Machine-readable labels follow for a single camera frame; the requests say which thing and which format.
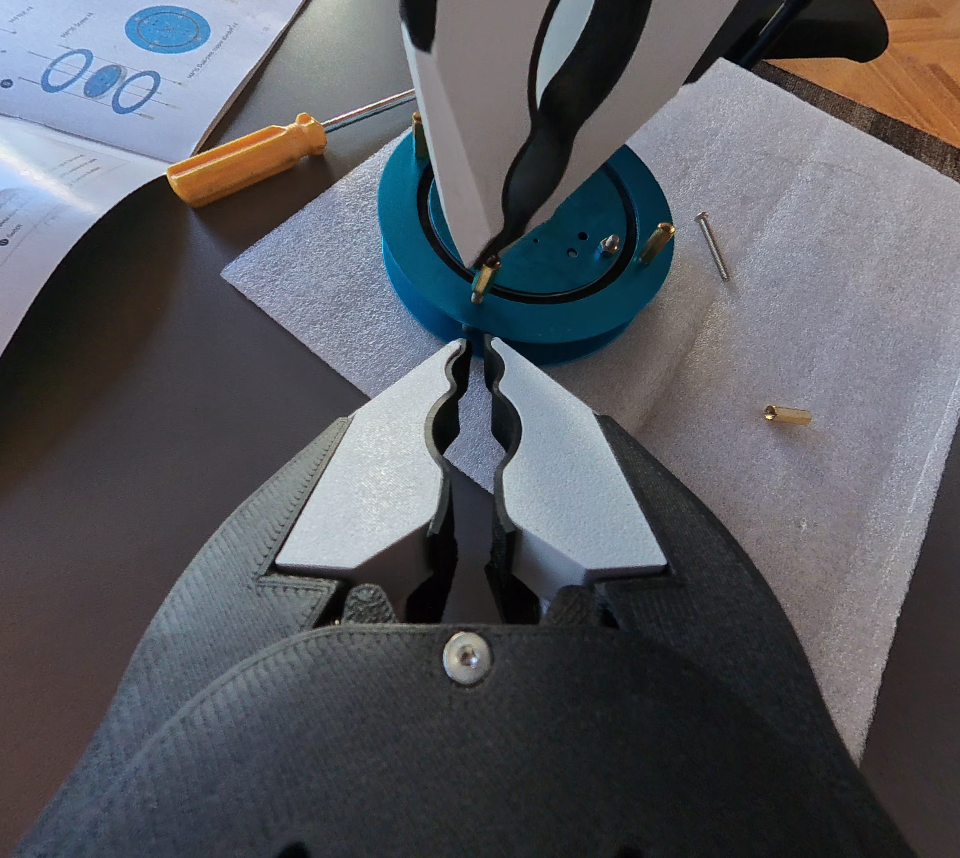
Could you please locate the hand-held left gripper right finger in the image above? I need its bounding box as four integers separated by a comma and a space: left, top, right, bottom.
480, 336, 669, 598

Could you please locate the orange handled screwdriver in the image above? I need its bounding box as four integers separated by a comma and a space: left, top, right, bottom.
165, 89, 418, 209

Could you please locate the blue disc with bearing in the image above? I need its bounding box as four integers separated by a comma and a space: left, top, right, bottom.
428, 161, 639, 304

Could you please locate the blue round metal base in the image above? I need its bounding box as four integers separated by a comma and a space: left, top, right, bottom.
378, 123, 676, 361

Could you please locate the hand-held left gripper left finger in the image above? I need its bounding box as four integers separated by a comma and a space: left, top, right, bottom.
276, 338, 472, 598

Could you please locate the dark grey desk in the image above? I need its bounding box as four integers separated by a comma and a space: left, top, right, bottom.
0, 0, 960, 858

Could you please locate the printed instruction booklet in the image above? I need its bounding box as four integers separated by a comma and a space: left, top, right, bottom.
0, 0, 349, 356

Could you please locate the silver screw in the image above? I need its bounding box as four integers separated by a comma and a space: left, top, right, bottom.
696, 210, 732, 281

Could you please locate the white foam sheet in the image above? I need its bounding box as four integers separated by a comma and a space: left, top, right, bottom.
222, 60, 960, 761

